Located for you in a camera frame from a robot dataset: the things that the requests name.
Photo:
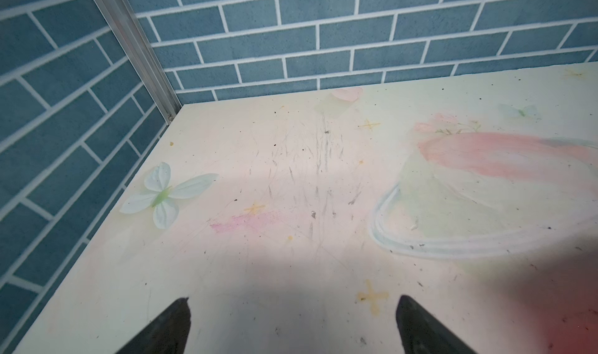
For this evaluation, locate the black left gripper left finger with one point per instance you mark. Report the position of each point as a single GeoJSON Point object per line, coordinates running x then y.
{"type": "Point", "coordinates": [167, 333]}

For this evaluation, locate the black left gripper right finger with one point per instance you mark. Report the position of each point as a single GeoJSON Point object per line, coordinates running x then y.
{"type": "Point", "coordinates": [421, 332]}

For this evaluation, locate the aluminium corner post left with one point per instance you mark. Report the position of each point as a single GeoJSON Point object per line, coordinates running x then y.
{"type": "Point", "coordinates": [133, 40]}

